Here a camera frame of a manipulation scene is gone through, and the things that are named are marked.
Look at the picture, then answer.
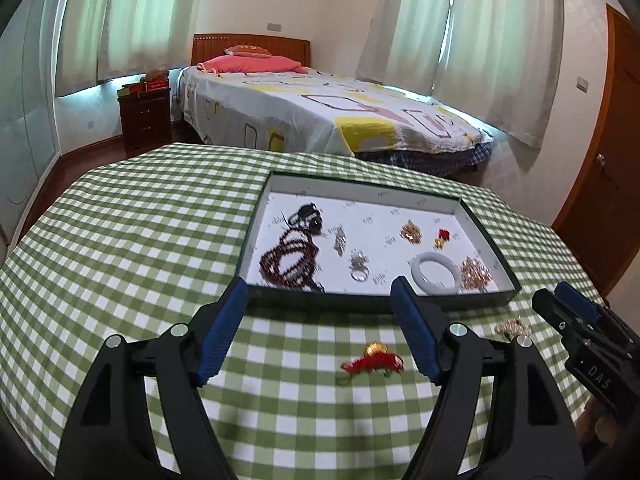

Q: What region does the dark wooden nightstand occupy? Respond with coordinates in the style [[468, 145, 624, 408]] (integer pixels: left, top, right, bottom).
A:
[[117, 87, 173, 153]]

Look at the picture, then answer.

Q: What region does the pink pillow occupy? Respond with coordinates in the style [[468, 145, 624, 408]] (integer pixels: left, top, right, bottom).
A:
[[197, 55, 307, 76]]

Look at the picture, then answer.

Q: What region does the white jade bangle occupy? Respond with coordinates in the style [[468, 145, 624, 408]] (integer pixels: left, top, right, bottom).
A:
[[410, 252, 460, 295]]

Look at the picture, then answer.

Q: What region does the wooden headboard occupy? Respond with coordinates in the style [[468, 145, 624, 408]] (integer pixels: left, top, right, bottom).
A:
[[191, 33, 311, 67]]

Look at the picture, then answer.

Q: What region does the glass door wardrobe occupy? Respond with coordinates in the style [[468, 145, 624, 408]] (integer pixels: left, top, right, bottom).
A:
[[0, 0, 63, 241]]

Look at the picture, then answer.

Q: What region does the dark red bead necklace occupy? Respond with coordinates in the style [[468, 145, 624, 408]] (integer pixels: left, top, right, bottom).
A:
[[259, 230, 326, 293]]

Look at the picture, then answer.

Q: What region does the gold chain necklace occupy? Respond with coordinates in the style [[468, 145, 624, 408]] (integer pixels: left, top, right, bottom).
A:
[[495, 317, 532, 341]]

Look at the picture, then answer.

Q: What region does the green checked tablecloth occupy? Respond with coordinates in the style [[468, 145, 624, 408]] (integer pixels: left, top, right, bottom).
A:
[[0, 142, 608, 480]]

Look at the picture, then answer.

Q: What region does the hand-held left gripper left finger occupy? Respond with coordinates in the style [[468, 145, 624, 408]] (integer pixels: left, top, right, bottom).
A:
[[55, 277, 249, 480]]

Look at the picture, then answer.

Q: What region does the green shallow jewelry box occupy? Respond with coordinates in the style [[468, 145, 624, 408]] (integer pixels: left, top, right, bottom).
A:
[[235, 170, 522, 313]]

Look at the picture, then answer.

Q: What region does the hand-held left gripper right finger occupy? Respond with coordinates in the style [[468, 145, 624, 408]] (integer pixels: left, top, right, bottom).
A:
[[390, 275, 586, 480]]

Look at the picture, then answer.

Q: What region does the patterned bedsheet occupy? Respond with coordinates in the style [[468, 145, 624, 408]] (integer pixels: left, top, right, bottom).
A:
[[179, 65, 496, 156]]

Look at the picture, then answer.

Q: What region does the red tassel gold charm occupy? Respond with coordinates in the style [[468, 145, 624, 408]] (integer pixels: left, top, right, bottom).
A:
[[340, 342, 405, 378]]

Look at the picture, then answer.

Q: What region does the person's right hand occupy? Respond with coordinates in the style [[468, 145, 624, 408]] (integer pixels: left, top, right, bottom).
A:
[[579, 400, 616, 453]]

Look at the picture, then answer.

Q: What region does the rose gold bead bracelet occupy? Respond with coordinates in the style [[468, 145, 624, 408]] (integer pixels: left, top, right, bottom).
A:
[[459, 256, 493, 292]]

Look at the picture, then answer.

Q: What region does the white curtain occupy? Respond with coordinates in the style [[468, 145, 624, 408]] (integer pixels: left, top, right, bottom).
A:
[[52, 0, 118, 96], [97, 0, 203, 81], [357, 0, 458, 96], [432, 0, 566, 148]]

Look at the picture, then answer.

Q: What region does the blue plaid bed skirt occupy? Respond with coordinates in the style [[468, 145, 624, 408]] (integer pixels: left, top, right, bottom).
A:
[[357, 142, 493, 178]]

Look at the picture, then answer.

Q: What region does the brown wooden door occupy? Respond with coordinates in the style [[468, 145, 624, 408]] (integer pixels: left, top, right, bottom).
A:
[[550, 2, 640, 296]]

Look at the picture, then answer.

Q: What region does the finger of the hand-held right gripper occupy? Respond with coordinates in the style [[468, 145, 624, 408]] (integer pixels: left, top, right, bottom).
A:
[[531, 289, 596, 346], [555, 281, 608, 325]]

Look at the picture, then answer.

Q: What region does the silver ring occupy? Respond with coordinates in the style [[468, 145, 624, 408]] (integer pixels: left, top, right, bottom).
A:
[[348, 252, 372, 281]]

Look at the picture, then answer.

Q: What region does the black bead bracelet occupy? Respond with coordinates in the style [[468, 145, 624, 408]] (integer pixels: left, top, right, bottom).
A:
[[282, 201, 331, 236]]

